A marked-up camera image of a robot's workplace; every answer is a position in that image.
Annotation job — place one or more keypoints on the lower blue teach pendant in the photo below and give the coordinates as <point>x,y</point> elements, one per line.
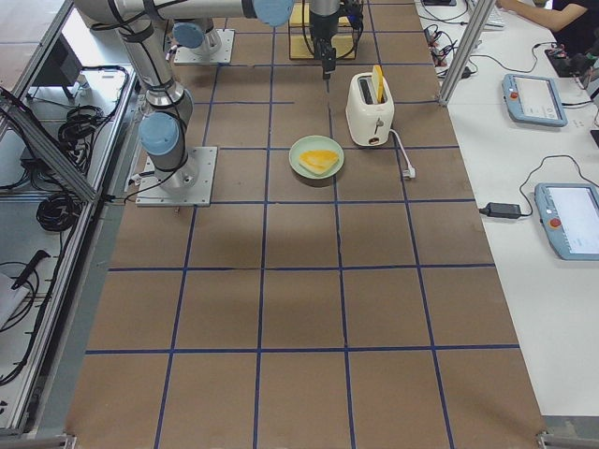
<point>569,215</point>

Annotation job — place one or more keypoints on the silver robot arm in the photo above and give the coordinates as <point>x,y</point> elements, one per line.
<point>162,128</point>
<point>199,36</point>

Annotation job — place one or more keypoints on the black power adapter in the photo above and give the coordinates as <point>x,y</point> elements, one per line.
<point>501,210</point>

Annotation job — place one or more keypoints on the yellow toast slice in toaster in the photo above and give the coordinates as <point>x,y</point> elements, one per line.
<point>378,82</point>

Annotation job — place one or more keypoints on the light green plate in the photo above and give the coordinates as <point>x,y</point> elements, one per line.
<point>314,143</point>

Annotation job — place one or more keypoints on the blue teach pendant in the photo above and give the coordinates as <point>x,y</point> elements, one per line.
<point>569,215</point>
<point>533,100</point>

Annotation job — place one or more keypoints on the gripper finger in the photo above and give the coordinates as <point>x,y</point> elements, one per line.
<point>331,60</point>
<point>324,58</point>

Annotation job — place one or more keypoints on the wire basket with wood block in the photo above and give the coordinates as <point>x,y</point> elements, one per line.
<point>299,39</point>

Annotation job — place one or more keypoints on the aluminium frame rail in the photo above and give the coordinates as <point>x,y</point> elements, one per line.
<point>43,145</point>

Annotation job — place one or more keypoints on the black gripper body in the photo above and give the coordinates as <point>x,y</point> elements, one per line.
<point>322,27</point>

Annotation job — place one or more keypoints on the upper blue teach pendant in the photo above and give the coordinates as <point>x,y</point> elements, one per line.
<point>533,100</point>

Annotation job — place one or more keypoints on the aluminium frame post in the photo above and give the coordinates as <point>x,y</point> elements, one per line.
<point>467,43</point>

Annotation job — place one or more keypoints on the triangular toast on plate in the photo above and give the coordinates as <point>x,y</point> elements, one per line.
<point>318,162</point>

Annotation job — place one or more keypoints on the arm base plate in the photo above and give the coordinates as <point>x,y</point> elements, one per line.
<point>184,56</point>
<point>191,185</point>

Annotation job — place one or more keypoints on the white toaster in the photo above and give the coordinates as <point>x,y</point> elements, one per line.
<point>369,121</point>

